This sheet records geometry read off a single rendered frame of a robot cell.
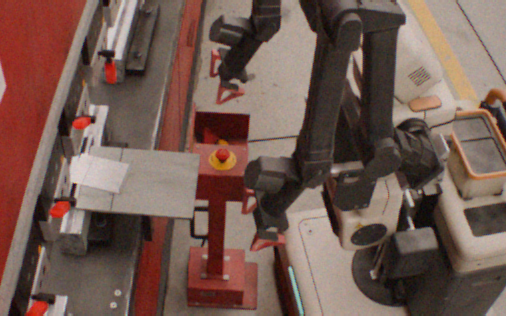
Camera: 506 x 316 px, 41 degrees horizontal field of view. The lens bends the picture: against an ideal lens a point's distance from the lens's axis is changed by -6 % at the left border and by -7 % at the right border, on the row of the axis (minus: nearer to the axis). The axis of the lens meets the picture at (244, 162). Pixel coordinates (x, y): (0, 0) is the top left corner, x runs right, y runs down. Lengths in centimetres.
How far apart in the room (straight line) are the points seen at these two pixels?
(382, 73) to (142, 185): 65
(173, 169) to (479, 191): 82
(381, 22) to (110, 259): 87
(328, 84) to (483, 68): 247
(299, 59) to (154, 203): 192
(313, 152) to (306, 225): 113
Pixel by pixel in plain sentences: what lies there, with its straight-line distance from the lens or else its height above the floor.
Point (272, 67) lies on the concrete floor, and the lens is 333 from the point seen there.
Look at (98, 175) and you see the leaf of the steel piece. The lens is 164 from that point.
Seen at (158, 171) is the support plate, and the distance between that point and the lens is 164.
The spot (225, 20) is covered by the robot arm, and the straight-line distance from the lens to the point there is 166.
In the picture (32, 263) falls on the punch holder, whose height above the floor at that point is 129.
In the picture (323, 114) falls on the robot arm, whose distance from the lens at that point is 126.
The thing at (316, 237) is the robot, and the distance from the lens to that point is 242.
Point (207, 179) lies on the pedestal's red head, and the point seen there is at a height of 76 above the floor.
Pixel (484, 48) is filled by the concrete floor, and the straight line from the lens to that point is 377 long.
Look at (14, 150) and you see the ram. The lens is 106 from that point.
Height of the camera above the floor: 229
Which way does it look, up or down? 51 degrees down
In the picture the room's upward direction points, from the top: 5 degrees clockwise
